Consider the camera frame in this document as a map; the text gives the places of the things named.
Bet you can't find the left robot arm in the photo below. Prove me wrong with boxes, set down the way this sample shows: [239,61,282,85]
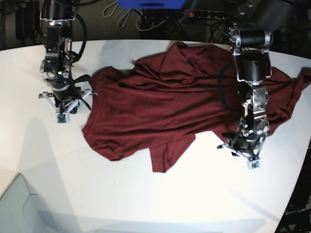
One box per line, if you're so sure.
[217,0,301,169]

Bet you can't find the dark red t-shirt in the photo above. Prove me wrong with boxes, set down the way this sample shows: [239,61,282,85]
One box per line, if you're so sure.
[81,41,311,173]

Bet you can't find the blue box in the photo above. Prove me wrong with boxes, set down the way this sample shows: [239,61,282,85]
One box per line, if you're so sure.
[118,0,186,9]

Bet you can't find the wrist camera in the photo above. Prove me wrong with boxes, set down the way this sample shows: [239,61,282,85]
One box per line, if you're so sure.
[55,113,70,124]
[248,159,260,170]

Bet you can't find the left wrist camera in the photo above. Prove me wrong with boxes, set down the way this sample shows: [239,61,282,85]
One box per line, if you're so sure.
[248,159,260,170]

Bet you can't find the black power strip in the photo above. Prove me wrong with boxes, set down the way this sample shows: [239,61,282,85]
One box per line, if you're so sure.
[183,9,235,20]

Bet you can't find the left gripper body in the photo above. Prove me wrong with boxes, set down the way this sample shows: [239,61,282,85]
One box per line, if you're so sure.
[217,134,266,162]

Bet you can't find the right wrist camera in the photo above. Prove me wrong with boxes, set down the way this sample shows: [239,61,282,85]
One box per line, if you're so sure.
[55,113,70,124]

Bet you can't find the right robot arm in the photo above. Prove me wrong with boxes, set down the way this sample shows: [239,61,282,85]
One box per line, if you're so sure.
[39,0,97,123]

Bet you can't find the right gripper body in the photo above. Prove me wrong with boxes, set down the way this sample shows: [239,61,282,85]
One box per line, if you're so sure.
[38,87,98,114]

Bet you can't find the grey cable loops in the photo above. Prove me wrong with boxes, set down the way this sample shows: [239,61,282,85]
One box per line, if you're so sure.
[102,0,156,31]

